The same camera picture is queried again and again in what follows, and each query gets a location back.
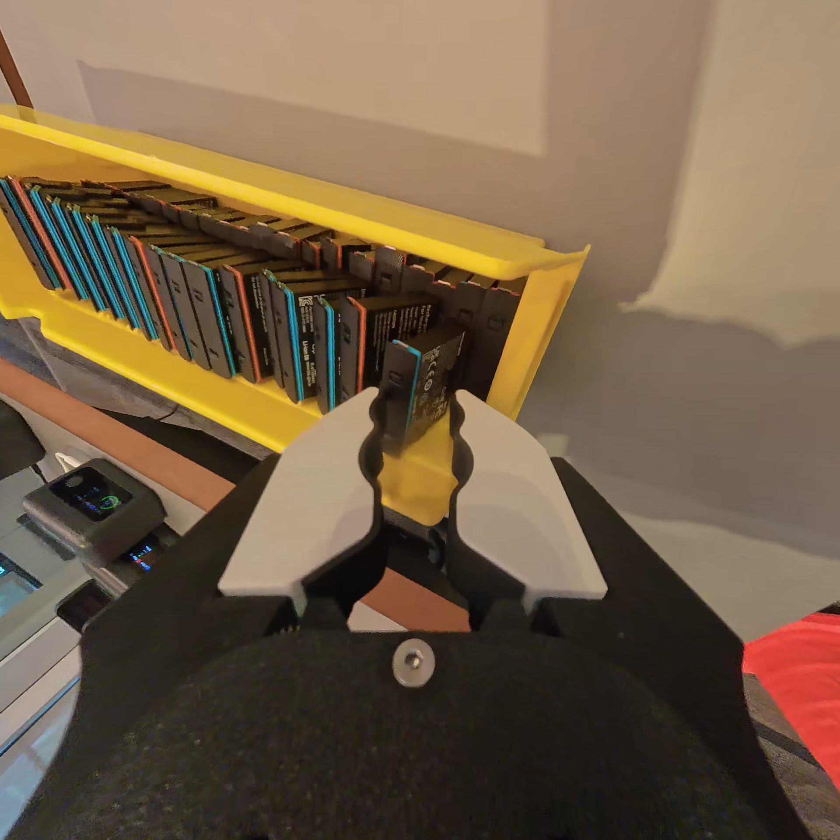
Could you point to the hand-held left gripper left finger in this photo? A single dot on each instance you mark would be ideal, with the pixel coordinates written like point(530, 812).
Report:
point(309, 512)

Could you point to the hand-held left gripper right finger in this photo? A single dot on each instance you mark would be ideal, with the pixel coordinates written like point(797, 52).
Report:
point(532, 512)

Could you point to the blue-edged black battery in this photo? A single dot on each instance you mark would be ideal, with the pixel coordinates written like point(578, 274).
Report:
point(427, 387)

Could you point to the yellow plastic bin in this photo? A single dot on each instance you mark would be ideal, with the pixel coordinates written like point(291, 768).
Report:
point(328, 210)

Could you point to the row of black batteries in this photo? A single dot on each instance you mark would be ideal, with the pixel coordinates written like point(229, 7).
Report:
point(197, 302)

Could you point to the black charger blue lights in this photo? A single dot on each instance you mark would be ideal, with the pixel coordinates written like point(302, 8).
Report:
point(131, 562)

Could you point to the grey charger green display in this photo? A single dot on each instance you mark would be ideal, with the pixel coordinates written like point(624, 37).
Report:
point(92, 532)

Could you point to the red cloth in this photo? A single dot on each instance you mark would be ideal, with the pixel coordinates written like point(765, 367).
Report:
point(801, 670)

